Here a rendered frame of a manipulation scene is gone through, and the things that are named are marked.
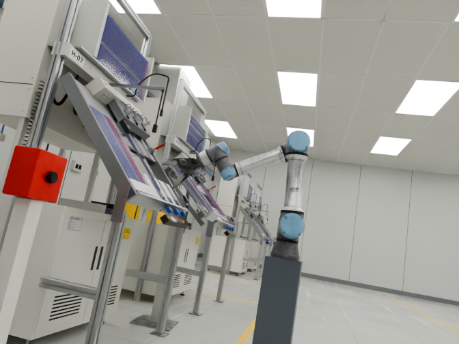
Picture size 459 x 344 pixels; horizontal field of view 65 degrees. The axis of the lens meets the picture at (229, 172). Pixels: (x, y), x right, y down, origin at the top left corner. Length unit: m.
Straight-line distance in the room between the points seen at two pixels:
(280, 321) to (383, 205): 8.02
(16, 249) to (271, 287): 1.14
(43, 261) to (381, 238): 8.59
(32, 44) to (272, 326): 1.83
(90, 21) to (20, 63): 0.41
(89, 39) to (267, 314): 1.65
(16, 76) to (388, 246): 8.76
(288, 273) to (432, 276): 8.16
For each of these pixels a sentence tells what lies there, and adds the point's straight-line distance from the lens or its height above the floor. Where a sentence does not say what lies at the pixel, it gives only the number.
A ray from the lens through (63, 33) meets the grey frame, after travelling 2.02.
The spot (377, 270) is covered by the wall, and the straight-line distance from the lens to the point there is 9.64.
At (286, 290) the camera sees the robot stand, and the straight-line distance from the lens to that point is 1.88.
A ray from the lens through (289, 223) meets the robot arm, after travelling 1.76.
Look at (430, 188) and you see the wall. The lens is 10.06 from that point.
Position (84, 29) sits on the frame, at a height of 1.54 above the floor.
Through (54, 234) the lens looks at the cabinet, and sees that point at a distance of 1.76.
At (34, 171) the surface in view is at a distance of 1.29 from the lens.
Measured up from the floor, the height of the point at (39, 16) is 1.53.
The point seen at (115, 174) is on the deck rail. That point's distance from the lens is 1.64.
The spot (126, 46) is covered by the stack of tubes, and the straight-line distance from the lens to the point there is 2.36.
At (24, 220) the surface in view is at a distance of 1.33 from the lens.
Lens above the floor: 0.60
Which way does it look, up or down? 10 degrees up
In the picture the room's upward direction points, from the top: 10 degrees clockwise
